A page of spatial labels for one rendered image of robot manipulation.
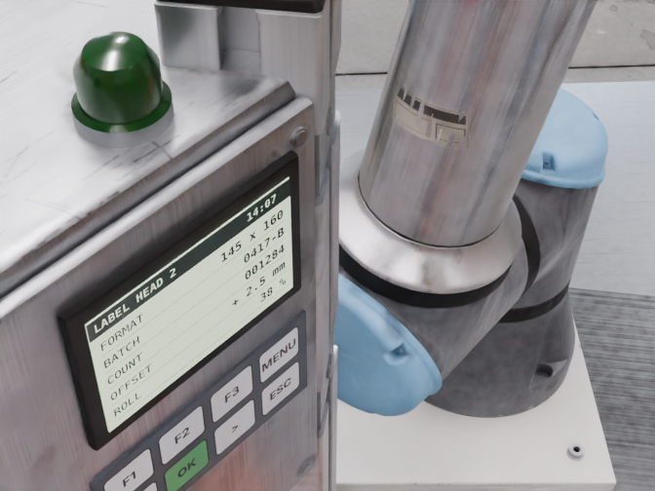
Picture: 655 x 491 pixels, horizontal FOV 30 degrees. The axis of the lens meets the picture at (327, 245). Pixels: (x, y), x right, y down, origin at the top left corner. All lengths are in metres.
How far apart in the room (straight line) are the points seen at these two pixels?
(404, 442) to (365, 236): 0.26
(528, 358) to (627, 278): 0.31
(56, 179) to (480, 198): 0.37
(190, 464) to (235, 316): 0.06
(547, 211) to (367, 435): 0.22
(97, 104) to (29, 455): 0.09
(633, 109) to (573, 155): 0.59
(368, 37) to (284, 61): 2.49
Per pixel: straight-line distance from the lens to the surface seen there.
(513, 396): 0.91
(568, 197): 0.80
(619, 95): 1.38
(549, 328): 0.90
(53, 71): 0.34
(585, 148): 0.79
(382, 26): 2.86
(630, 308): 1.16
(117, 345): 0.32
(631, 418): 1.08
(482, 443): 0.90
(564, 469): 0.90
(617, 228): 1.23
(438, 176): 0.63
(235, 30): 0.34
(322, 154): 0.36
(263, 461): 0.43
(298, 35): 0.33
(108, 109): 0.31
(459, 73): 0.58
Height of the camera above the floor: 1.68
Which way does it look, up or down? 46 degrees down
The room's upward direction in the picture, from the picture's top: straight up
